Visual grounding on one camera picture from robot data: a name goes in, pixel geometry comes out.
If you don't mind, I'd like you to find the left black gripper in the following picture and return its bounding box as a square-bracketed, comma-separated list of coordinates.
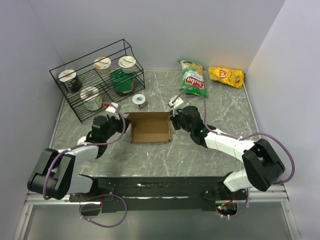
[103, 112, 132, 141]

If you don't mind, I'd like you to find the brown cardboard box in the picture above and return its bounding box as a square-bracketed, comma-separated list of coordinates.
[126, 112, 171, 144]

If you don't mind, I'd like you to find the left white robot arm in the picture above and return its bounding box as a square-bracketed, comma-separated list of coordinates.
[27, 115, 131, 201]

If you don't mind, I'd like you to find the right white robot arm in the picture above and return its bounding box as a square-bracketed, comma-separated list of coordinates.
[169, 106, 286, 200]

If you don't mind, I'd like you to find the white cup lower rack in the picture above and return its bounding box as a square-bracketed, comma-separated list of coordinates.
[80, 86, 103, 111]

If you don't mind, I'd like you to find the dark tin can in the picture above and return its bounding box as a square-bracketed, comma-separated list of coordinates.
[76, 136, 87, 146]

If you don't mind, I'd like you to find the green Chuba chips bag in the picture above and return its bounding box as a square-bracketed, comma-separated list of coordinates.
[178, 60, 208, 98]

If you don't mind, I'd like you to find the small white yogurt cup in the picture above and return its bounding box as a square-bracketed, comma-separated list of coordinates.
[132, 94, 146, 109]

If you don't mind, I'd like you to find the green snack bag in rack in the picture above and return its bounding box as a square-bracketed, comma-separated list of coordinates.
[111, 69, 134, 96]

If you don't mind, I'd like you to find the dark yogurt cup on rack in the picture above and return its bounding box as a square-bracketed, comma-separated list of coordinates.
[58, 69, 82, 93]

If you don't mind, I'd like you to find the orange yogurt cup on rack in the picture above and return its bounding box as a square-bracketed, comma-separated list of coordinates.
[93, 57, 112, 75]

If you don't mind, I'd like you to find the yellow Lays chips bag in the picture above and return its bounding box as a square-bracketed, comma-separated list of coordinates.
[208, 66, 245, 89]

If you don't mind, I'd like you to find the Chobani yogurt cup on rack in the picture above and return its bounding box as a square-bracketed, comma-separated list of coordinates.
[118, 55, 137, 74]

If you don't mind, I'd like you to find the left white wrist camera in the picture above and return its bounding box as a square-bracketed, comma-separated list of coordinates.
[103, 102, 121, 120]

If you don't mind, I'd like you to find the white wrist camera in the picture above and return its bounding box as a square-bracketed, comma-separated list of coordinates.
[103, 102, 121, 120]
[168, 96, 184, 116]

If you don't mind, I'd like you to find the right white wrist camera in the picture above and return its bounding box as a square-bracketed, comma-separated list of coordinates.
[168, 96, 184, 116]

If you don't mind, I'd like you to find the black wire rack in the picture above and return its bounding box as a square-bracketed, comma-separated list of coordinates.
[49, 39, 146, 123]

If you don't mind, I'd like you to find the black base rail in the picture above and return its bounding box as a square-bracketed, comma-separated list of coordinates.
[69, 176, 247, 213]

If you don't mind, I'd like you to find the aluminium extrusion rail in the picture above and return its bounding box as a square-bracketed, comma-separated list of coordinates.
[249, 190, 289, 203]

